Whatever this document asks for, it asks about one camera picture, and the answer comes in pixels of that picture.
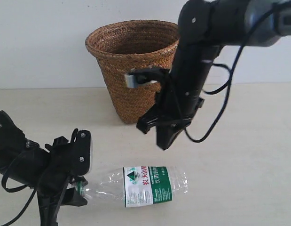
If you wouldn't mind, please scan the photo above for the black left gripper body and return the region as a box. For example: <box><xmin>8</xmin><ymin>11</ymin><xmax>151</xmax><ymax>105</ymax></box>
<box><xmin>37</xmin><ymin>136</ymin><xmax>75</xmax><ymax>202</ymax></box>

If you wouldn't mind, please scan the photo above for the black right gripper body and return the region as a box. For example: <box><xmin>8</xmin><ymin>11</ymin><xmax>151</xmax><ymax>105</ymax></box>
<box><xmin>155</xmin><ymin>75</ymin><xmax>204</xmax><ymax>127</ymax></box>

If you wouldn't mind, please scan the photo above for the clear plastic water bottle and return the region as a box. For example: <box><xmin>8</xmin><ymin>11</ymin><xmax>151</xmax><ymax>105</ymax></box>
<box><xmin>70</xmin><ymin>165</ymin><xmax>189</xmax><ymax>208</ymax></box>

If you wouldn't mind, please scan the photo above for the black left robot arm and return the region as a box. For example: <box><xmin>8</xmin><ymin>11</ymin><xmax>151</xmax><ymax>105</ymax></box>
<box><xmin>0</xmin><ymin>110</ymin><xmax>92</xmax><ymax>226</ymax></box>

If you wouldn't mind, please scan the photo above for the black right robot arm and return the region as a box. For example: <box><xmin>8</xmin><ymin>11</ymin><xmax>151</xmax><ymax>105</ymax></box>
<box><xmin>134</xmin><ymin>0</ymin><xmax>291</xmax><ymax>150</ymax></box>

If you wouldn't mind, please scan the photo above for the brown woven wicker basket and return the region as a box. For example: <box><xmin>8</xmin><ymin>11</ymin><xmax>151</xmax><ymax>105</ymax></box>
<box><xmin>85</xmin><ymin>19</ymin><xmax>179</xmax><ymax>124</ymax></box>

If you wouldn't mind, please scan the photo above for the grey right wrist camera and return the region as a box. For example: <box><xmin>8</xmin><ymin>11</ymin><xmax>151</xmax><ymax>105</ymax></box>
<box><xmin>124</xmin><ymin>67</ymin><xmax>164</xmax><ymax>89</ymax></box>

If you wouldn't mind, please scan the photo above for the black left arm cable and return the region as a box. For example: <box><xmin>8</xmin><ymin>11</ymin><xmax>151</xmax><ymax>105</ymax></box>
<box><xmin>1</xmin><ymin>153</ymin><xmax>66</xmax><ymax>226</ymax></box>

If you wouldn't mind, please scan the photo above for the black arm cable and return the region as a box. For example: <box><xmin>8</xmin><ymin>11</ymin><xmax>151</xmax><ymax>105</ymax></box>
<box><xmin>182</xmin><ymin>4</ymin><xmax>277</xmax><ymax>143</ymax></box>
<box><xmin>1</xmin><ymin>153</ymin><xmax>66</xmax><ymax>226</ymax></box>

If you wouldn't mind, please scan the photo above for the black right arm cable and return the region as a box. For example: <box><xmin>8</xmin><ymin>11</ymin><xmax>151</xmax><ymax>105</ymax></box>
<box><xmin>182</xmin><ymin>4</ymin><xmax>277</xmax><ymax>143</ymax></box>

